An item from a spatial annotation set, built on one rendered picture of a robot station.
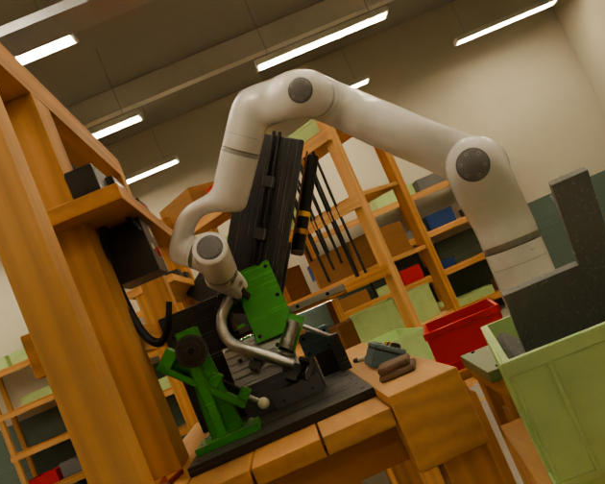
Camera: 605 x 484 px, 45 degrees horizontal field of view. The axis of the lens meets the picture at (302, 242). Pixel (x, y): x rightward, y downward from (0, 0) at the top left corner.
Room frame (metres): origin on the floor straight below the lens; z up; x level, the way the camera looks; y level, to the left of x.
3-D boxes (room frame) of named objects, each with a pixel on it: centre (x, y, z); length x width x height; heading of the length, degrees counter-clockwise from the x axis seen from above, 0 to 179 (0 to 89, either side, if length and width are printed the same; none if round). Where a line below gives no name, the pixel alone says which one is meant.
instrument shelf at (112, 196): (2.06, 0.49, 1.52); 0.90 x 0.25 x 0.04; 4
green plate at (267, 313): (2.01, 0.17, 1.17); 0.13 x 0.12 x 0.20; 4
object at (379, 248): (5.54, 0.18, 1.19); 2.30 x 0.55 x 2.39; 43
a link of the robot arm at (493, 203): (1.48, -0.39, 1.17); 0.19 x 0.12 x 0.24; 161
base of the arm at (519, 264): (1.52, -0.39, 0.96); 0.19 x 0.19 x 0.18
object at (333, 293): (2.17, 0.14, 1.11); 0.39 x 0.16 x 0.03; 94
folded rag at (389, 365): (1.58, -0.08, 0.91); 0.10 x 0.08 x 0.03; 171
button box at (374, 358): (1.91, -0.08, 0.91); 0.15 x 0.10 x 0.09; 4
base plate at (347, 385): (2.08, 0.23, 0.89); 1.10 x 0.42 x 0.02; 4
